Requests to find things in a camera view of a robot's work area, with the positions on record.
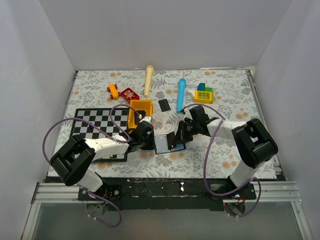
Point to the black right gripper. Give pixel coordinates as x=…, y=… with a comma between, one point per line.
x=180, y=137

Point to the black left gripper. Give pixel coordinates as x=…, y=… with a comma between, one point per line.
x=151, y=146

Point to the black VIP card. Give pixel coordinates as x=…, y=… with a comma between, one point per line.
x=170, y=137

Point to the blue leather card holder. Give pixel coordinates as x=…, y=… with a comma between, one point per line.
x=162, y=147

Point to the black credit card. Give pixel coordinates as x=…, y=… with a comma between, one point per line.
x=164, y=105

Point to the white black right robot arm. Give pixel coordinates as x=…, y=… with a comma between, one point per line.
x=253, y=141

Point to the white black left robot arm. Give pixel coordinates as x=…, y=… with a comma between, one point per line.
x=72, y=161

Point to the yellow plastic bin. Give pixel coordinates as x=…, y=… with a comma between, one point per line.
x=142, y=107

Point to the red owl toy block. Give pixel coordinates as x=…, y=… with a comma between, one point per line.
x=128, y=95

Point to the yellow green toy brick house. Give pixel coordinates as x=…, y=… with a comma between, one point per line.
x=203, y=94

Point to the black silver chessboard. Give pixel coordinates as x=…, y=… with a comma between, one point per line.
x=100, y=118

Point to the blue toy microphone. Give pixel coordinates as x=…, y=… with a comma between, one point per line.
x=182, y=83

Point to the yellow toy brick car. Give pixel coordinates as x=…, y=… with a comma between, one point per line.
x=113, y=90

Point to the cream toy microphone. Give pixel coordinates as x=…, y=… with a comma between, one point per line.
x=148, y=77

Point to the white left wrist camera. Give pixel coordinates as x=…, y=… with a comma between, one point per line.
x=147, y=119

